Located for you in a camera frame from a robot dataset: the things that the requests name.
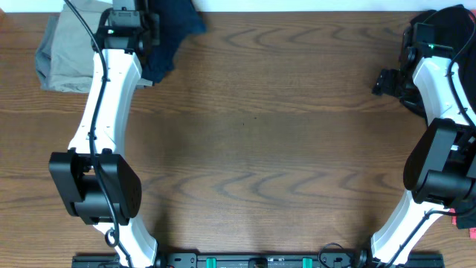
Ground navy blue shorts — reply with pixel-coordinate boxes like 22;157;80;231
142;0;207;83

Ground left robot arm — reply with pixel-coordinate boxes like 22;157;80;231
49;1;167;267

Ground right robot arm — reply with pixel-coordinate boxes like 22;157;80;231
356;22;475;267

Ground black garment pile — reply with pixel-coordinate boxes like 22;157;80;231
408;4;476;230

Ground red garment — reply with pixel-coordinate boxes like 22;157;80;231
450;8;475;240

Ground folded khaki shorts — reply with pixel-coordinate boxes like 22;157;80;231
48;0;153;94

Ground grey folded garment underneath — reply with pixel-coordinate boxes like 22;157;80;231
34;16;59;91

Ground black right base cable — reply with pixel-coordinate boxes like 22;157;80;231
317;243;354;268

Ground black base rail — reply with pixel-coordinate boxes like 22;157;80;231
71;251;446;268

